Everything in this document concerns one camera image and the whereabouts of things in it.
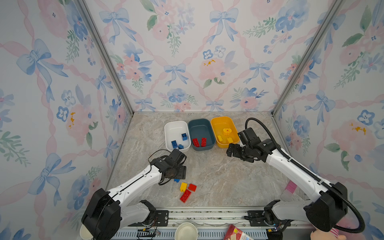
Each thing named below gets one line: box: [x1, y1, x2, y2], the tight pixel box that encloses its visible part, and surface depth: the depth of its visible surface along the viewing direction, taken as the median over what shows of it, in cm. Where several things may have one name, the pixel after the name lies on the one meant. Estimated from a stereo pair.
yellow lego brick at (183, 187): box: [180, 182, 188, 193], surface depth 83 cm
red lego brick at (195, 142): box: [192, 138, 200, 148], surface depth 103 cm
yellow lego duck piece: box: [222, 128, 233, 136], surface depth 108 cm
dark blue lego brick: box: [171, 140, 178, 149], surface depth 102 cm
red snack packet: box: [224, 224, 254, 240], surface depth 68 cm
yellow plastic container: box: [210, 116, 240, 149], surface depth 109 cm
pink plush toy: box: [310, 228, 347, 240], surface depth 66 cm
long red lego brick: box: [180, 189, 192, 203], surface depth 81 cm
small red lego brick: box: [188, 183, 197, 192], surface depth 85 cm
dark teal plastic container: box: [188, 118, 216, 151], surface depth 109 cm
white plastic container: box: [164, 120, 192, 153], surface depth 105 cm
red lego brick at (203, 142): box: [201, 137, 207, 147], surface depth 103 cm
